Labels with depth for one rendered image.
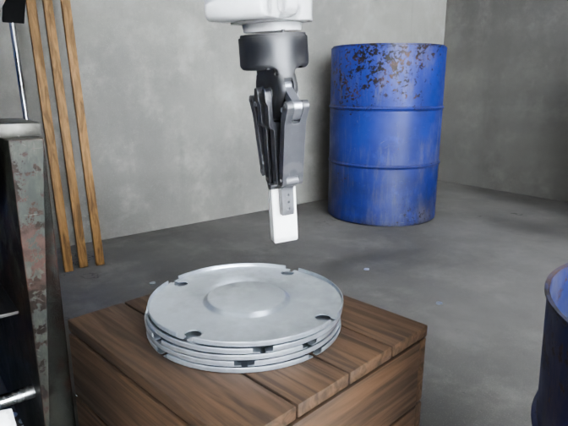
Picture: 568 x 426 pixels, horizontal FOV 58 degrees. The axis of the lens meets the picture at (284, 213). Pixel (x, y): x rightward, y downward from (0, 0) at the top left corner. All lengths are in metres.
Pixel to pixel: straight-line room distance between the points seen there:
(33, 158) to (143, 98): 1.66
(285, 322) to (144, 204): 1.90
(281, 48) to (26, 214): 0.51
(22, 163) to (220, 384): 0.46
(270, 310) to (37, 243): 0.39
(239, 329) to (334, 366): 0.13
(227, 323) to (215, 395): 0.12
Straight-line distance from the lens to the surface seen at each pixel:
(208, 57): 2.67
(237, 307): 0.75
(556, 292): 0.73
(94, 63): 2.44
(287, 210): 0.60
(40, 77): 2.12
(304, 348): 0.71
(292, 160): 0.56
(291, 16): 0.55
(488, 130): 3.77
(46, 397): 1.02
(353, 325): 0.80
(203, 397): 0.64
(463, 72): 3.88
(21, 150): 0.88
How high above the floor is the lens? 0.70
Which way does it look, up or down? 14 degrees down
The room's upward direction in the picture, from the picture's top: straight up
